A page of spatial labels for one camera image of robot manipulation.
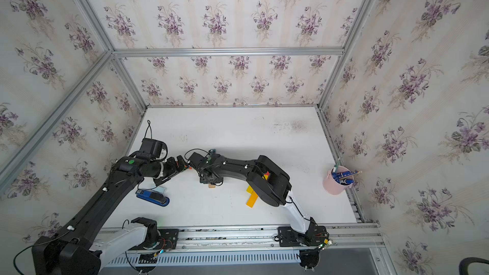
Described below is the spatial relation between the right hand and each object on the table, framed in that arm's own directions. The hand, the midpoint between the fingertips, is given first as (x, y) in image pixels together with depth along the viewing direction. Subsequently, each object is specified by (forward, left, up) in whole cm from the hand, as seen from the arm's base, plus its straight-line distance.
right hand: (211, 179), depth 90 cm
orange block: (-2, +6, +16) cm, 17 cm away
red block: (-11, -24, +33) cm, 42 cm away
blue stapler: (-10, +23, +5) cm, 26 cm away
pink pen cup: (-2, -57, +8) cm, 57 cm away
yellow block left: (-5, -19, +1) cm, 19 cm away
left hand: (-2, +10, +13) cm, 16 cm away
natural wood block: (-5, -2, +5) cm, 8 cm away
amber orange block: (-9, -19, 0) cm, 21 cm away
